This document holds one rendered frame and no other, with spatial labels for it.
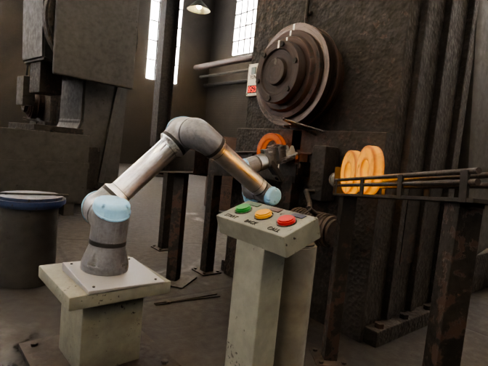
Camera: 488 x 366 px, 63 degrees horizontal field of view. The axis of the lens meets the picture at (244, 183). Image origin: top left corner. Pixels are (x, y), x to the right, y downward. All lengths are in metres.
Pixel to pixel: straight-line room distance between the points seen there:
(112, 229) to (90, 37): 3.08
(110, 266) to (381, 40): 1.37
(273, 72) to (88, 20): 2.66
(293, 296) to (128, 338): 0.61
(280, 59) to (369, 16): 0.42
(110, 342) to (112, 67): 3.25
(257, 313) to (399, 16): 1.33
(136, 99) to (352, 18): 10.80
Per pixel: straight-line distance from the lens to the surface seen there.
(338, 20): 2.02
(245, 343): 0.98
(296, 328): 1.10
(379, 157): 1.26
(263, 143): 2.01
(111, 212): 1.30
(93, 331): 1.36
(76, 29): 4.17
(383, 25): 1.86
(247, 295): 0.94
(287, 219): 0.86
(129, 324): 1.41
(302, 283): 1.06
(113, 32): 4.34
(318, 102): 1.77
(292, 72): 1.79
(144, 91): 12.56
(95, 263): 1.35
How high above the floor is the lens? 0.75
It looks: 5 degrees down
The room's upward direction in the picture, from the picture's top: 6 degrees clockwise
